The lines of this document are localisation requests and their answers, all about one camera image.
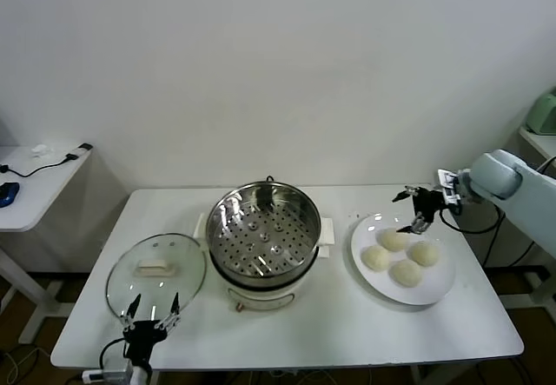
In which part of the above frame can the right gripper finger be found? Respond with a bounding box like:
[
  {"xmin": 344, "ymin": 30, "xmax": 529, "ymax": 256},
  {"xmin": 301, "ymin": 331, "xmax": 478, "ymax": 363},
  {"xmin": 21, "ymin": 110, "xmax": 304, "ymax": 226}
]
[
  {"xmin": 391, "ymin": 186, "xmax": 419, "ymax": 203},
  {"xmin": 395, "ymin": 211, "xmax": 431, "ymax": 235}
]

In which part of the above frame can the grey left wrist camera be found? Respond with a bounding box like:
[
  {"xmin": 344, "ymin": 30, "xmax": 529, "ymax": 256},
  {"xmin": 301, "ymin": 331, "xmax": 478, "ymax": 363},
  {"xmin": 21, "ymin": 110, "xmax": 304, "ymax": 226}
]
[{"xmin": 82, "ymin": 368, "xmax": 133, "ymax": 385}]

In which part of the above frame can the pale green appliance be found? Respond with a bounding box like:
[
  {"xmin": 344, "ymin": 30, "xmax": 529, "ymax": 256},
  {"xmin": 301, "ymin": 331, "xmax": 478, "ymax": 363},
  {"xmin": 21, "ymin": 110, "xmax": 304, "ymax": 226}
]
[{"xmin": 525, "ymin": 85, "xmax": 556, "ymax": 136}]

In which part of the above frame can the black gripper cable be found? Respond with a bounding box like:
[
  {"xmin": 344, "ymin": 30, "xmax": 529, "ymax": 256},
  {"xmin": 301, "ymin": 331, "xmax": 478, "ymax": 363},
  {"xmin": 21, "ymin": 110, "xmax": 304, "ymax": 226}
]
[
  {"xmin": 437, "ymin": 204, "xmax": 507, "ymax": 235},
  {"xmin": 99, "ymin": 336, "xmax": 131, "ymax": 371}
]

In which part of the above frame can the white side table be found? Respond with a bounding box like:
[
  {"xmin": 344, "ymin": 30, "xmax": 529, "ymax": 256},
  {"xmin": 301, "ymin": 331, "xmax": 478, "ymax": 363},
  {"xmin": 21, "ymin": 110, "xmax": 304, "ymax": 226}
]
[{"xmin": 0, "ymin": 144, "xmax": 95, "ymax": 345}]

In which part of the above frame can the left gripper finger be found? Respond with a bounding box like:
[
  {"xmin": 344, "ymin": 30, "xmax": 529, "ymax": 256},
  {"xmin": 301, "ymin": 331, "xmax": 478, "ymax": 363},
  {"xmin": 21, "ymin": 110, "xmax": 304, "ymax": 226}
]
[
  {"xmin": 156, "ymin": 292, "xmax": 182, "ymax": 329},
  {"xmin": 120, "ymin": 293, "xmax": 142, "ymax": 330}
]

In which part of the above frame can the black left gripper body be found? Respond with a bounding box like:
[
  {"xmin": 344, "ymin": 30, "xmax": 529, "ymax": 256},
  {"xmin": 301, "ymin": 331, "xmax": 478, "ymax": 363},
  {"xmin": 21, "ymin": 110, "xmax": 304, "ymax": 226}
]
[{"xmin": 122, "ymin": 320, "xmax": 169, "ymax": 367}]

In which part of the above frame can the white steamed baozi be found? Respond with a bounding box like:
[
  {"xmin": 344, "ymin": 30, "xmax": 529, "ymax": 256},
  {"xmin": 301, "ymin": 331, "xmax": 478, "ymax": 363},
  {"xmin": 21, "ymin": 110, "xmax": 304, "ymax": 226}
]
[
  {"xmin": 388, "ymin": 258, "xmax": 423, "ymax": 288},
  {"xmin": 381, "ymin": 227, "xmax": 412, "ymax": 253},
  {"xmin": 409, "ymin": 240, "xmax": 440, "ymax": 268},
  {"xmin": 361, "ymin": 244, "xmax": 392, "ymax": 272}
]

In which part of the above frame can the blue computer mouse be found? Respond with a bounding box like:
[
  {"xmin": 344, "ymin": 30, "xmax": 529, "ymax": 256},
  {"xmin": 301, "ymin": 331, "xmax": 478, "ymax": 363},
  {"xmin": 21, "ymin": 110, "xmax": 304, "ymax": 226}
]
[{"xmin": 0, "ymin": 182, "xmax": 21, "ymax": 208}]

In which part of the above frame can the glass pot lid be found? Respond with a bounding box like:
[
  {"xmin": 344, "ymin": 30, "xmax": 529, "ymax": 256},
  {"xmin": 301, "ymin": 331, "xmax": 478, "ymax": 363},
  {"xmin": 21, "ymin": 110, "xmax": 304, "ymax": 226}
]
[{"xmin": 105, "ymin": 232, "xmax": 208, "ymax": 322}]

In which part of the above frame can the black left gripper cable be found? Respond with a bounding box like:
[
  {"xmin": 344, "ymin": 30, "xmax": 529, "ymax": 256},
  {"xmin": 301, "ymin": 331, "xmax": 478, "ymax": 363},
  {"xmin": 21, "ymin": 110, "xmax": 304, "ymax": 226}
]
[{"xmin": 99, "ymin": 336, "xmax": 131, "ymax": 371}]

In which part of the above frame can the white round plate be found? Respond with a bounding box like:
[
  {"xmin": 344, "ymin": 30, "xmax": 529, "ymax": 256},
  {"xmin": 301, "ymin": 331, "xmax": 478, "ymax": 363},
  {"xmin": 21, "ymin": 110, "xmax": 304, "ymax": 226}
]
[{"xmin": 346, "ymin": 213, "xmax": 458, "ymax": 306}]

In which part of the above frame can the black cable with adapter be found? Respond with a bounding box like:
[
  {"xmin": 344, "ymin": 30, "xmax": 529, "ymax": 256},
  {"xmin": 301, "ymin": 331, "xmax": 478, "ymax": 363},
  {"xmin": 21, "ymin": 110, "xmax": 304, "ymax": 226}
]
[{"xmin": 0, "ymin": 143, "xmax": 93, "ymax": 178}]

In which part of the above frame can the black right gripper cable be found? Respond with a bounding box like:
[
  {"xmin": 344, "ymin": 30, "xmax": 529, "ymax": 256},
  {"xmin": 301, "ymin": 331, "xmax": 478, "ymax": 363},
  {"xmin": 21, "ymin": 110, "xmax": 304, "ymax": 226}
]
[{"xmin": 437, "ymin": 204, "xmax": 507, "ymax": 235}]

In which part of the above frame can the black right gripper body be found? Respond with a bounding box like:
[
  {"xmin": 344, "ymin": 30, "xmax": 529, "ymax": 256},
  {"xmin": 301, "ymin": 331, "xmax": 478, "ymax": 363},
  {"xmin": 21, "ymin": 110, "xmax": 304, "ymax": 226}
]
[{"xmin": 412, "ymin": 188, "xmax": 447, "ymax": 223}]

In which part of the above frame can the steel steamer basket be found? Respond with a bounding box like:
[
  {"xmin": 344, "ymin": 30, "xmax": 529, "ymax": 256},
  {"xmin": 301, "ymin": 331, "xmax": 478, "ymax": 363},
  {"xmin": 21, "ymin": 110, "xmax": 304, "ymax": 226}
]
[{"xmin": 205, "ymin": 180, "xmax": 322, "ymax": 282}]

